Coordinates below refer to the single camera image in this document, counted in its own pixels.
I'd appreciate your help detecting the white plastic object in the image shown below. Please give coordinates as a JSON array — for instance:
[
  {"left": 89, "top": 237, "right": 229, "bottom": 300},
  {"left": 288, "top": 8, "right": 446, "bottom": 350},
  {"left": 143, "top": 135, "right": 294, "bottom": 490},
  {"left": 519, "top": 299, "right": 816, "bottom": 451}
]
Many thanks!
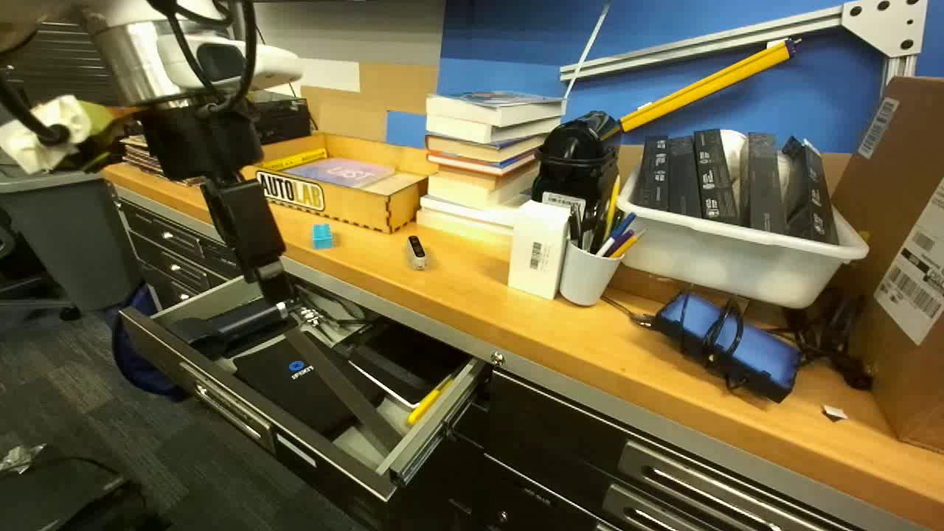
[{"left": 0, "top": 91, "right": 96, "bottom": 181}]

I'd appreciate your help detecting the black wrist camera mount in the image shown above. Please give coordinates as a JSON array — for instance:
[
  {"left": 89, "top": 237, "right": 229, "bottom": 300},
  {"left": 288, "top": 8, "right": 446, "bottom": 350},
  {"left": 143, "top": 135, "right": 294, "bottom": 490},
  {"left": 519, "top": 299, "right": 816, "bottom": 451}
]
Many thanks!
[{"left": 134, "top": 100, "right": 266, "bottom": 187}]

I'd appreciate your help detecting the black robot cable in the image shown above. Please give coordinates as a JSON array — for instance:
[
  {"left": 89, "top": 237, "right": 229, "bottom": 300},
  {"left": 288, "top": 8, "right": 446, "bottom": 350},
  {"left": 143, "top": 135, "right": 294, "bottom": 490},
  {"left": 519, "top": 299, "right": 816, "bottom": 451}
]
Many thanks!
[{"left": 143, "top": 0, "right": 261, "bottom": 119}]

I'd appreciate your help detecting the white plastic bin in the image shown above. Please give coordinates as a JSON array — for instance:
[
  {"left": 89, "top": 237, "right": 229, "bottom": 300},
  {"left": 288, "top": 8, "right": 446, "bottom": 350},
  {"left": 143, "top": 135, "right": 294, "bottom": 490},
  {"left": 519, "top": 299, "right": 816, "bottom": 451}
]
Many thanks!
[{"left": 615, "top": 166, "right": 872, "bottom": 312}]

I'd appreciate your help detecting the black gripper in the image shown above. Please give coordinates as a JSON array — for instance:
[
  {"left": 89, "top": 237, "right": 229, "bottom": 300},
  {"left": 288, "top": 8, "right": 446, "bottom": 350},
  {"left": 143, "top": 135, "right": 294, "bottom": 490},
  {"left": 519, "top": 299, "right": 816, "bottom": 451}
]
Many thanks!
[{"left": 201, "top": 173, "right": 297, "bottom": 299}]

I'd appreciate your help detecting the blue bag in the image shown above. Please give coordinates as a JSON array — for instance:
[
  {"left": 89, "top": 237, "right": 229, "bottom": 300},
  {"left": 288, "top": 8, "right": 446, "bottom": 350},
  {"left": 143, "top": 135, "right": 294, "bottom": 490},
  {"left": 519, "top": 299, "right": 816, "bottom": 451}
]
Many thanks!
[{"left": 109, "top": 284, "right": 190, "bottom": 400}]

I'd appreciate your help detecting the black floor mat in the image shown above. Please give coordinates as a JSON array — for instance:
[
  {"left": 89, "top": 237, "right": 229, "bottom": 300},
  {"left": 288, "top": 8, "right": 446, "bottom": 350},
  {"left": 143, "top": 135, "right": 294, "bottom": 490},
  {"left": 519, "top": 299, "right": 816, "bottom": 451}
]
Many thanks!
[{"left": 0, "top": 451, "right": 171, "bottom": 531}]

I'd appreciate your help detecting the open grey metal drawer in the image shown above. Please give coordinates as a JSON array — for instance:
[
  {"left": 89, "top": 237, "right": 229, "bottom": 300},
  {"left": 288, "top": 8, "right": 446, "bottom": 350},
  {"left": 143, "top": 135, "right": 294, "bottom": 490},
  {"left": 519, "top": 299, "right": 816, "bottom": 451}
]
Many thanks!
[{"left": 114, "top": 272, "right": 490, "bottom": 505}]

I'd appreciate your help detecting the black adapter cable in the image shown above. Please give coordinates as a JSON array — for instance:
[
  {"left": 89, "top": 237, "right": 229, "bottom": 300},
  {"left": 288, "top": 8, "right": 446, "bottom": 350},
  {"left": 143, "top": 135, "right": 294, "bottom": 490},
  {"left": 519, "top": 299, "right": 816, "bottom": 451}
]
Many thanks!
[{"left": 783, "top": 291, "right": 878, "bottom": 393}]

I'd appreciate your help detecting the crumpled paper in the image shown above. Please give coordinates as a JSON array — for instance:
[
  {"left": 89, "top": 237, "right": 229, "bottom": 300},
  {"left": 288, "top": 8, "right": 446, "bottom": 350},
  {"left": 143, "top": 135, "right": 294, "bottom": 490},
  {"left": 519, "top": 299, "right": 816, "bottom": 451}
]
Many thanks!
[{"left": 0, "top": 440, "right": 46, "bottom": 479}]

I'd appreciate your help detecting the thin white rod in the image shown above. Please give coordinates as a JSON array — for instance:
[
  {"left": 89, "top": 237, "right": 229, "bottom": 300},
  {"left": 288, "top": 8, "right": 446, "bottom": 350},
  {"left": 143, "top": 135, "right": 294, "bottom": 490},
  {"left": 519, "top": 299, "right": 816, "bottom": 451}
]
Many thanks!
[{"left": 558, "top": 4, "right": 612, "bottom": 119}]

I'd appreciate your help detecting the black case in drawer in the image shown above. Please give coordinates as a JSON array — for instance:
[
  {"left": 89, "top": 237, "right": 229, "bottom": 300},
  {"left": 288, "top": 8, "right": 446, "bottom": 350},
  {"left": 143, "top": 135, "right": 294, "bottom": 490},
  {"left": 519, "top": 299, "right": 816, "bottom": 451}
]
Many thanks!
[{"left": 186, "top": 299, "right": 297, "bottom": 364}]

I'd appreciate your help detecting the black metal drawer cabinet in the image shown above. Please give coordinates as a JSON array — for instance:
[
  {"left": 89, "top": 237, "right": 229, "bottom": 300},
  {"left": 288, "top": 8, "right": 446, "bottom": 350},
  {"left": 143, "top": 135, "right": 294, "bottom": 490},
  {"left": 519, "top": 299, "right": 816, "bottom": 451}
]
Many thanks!
[{"left": 112, "top": 190, "right": 867, "bottom": 531}]

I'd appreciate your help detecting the flat white book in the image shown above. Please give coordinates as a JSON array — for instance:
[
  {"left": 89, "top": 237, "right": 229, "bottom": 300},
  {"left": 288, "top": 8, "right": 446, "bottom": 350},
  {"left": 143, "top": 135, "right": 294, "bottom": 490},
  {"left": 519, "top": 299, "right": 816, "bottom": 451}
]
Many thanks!
[{"left": 416, "top": 191, "right": 524, "bottom": 238}]

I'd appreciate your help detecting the grey metal corner bracket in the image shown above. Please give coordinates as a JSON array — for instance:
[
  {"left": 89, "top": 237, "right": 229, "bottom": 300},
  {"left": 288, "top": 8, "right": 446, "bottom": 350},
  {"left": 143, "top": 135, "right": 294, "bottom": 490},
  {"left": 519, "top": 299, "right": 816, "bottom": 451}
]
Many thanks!
[{"left": 836, "top": 0, "right": 929, "bottom": 88}]

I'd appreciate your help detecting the cardboard box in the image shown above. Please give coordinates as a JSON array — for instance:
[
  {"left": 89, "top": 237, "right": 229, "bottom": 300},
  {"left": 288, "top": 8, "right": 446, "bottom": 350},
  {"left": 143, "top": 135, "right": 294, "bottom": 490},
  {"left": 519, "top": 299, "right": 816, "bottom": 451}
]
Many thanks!
[{"left": 831, "top": 74, "right": 944, "bottom": 454}]

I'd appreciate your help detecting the blue pen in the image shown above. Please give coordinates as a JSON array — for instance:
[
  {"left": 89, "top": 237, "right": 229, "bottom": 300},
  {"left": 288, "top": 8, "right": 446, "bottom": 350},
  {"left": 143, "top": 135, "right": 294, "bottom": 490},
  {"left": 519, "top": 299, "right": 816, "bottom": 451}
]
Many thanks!
[{"left": 602, "top": 210, "right": 640, "bottom": 253}]

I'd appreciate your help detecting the thin red book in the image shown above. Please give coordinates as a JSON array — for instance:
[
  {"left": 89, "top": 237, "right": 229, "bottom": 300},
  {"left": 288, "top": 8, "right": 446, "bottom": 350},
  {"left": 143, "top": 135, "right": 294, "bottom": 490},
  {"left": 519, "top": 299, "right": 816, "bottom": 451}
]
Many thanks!
[{"left": 423, "top": 135, "right": 547, "bottom": 170}]

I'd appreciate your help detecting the wooden Autolab tray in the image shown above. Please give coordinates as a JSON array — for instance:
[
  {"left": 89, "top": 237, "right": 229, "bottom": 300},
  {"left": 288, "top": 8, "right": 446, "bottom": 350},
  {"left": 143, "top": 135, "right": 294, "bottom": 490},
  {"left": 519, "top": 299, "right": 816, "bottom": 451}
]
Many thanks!
[{"left": 239, "top": 129, "right": 431, "bottom": 237}]

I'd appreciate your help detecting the aluminium rail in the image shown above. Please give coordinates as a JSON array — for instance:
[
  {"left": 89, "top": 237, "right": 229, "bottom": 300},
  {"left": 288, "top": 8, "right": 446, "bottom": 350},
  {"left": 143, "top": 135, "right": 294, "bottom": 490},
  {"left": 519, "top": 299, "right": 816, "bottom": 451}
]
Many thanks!
[{"left": 558, "top": 4, "right": 850, "bottom": 85}]

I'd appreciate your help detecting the small yellow item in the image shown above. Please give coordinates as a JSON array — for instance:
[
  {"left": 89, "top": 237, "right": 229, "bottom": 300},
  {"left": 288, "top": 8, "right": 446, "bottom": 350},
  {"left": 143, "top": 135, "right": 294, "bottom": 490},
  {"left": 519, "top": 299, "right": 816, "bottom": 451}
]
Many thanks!
[{"left": 403, "top": 372, "right": 459, "bottom": 427}]

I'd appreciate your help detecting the small grey black device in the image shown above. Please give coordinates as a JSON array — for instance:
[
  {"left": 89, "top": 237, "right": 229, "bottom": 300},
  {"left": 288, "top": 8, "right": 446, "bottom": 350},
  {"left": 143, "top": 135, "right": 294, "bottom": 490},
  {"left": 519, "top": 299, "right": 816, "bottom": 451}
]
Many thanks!
[{"left": 403, "top": 232, "right": 434, "bottom": 275}]

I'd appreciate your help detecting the white carton box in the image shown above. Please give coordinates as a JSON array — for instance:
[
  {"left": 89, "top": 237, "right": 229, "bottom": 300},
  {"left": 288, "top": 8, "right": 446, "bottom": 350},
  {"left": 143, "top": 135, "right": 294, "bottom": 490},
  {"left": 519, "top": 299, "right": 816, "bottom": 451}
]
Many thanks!
[{"left": 505, "top": 197, "right": 572, "bottom": 305}]

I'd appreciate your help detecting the black box in bin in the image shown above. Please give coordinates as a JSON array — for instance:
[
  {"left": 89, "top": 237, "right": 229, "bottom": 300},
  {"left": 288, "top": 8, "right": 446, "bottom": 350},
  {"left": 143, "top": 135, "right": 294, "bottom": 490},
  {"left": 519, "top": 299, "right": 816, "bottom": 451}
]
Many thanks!
[
  {"left": 736, "top": 129, "right": 789, "bottom": 237},
  {"left": 662, "top": 132, "right": 705, "bottom": 219},
  {"left": 689, "top": 128, "right": 744, "bottom": 223},
  {"left": 627, "top": 135, "right": 674, "bottom": 213},
  {"left": 777, "top": 135, "right": 839, "bottom": 249}
]

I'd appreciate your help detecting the black tablet with white edge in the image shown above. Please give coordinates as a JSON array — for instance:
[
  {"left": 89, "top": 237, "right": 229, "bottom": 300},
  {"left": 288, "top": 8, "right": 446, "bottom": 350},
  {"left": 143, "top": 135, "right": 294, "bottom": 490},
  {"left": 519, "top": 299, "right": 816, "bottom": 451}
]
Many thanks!
[{"left": 342, "top": 318, "right": 474, "bottom": 414}]

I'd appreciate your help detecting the black bag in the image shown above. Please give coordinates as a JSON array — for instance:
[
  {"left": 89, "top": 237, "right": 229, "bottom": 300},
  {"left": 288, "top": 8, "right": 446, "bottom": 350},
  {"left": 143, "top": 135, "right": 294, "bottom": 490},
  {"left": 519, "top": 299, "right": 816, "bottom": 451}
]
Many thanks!
[{"left": 528, "top": 110, "right": 624, "bottom": 215}]

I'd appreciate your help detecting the blue cloth item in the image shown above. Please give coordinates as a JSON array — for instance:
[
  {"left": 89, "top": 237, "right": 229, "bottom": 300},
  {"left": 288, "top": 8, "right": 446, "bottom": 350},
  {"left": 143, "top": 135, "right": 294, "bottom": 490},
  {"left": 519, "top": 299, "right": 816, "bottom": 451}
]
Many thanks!
[{"left": 649, "top": 287, "right": 805, "bottom": 405}]

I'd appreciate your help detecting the purple UIST book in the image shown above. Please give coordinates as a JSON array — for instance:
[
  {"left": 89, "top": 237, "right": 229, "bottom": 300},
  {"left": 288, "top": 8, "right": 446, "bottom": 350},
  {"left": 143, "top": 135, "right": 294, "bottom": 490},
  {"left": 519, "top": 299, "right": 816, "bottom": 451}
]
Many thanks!
[{"left": 282, "top": 156, "right": 398, "bottom": 191}]

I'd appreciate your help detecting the white cup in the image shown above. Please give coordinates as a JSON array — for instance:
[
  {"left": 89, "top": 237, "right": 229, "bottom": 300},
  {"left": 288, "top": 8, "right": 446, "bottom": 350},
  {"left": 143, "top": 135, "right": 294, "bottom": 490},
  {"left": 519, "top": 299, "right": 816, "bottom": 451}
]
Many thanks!
[{"left": 558, "top": 232, "right": 624, "bottom": 309}]

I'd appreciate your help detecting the blue wall board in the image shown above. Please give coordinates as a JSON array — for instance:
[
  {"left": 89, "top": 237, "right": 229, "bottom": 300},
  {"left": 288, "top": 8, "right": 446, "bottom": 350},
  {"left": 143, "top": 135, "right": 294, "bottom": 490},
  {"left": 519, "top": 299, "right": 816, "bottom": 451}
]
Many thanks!
[{"left": 382, "top": 0, "right": 944, "bottom": 156}]

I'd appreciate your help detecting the long black bar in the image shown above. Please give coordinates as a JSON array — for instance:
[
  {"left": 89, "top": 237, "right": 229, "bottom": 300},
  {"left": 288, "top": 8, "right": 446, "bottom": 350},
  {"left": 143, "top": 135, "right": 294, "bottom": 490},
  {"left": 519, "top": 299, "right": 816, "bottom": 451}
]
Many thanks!
[{"left": 282, "top": 327, "right": 407, "bottom": 458}]

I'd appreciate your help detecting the cardboard sheet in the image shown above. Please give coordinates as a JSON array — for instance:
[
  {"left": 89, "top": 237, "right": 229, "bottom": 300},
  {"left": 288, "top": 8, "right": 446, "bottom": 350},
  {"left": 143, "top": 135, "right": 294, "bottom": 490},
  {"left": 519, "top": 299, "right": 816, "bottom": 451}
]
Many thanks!
[{"left": 297, "top": 58, "right": 443, "bottom": 147}]

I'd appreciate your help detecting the yellow bar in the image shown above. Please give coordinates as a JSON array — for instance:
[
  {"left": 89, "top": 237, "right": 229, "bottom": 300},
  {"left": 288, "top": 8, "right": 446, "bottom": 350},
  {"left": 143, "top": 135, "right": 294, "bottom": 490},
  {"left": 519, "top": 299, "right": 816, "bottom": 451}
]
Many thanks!
[{"left": 615, "top": 39, "right": 795, "bottom": 135}]

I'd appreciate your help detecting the grey cart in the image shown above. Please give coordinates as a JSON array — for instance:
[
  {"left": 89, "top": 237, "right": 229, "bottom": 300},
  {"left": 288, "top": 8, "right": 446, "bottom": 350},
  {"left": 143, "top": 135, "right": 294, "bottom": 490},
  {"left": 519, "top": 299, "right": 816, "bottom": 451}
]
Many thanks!
[{"left": 0, "top": 170, "right": 148, "bottom": 318}]

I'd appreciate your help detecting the yellow pencil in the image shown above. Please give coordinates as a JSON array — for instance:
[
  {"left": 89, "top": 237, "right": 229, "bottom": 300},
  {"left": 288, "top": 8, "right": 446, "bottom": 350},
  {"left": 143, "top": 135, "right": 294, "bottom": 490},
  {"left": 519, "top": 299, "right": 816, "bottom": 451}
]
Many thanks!
[{"left": 602, "top": 173, "right": 624, "bottom": 238}]

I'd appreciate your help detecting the black box with blue logo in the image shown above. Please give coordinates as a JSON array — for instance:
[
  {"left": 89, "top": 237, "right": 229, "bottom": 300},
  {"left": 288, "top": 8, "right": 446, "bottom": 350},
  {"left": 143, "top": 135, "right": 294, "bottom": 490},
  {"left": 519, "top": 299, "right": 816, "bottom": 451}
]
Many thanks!
[{"left": 229, "top": 333, "right": 379, "bottom": 443}]

